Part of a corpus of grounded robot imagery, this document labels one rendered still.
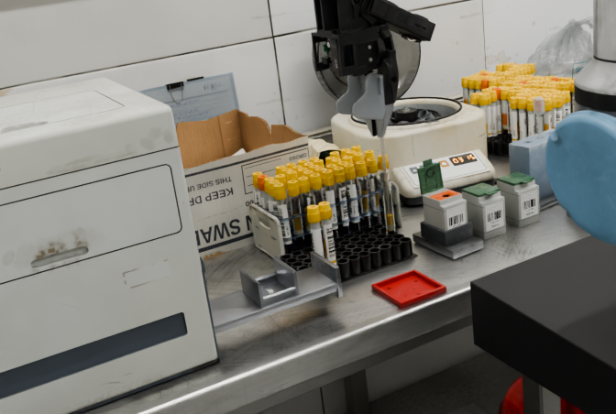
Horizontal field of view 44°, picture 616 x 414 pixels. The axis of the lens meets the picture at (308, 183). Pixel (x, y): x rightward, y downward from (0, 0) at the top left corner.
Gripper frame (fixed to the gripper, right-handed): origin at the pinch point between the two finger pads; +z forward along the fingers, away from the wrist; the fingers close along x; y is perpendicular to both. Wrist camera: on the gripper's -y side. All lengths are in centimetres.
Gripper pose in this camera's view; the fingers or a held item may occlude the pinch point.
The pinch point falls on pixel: (380, 125)
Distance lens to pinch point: 105.7
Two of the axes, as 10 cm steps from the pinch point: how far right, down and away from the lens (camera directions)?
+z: 1.2, 9.4, 3.1
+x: 4.7, 2.2, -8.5
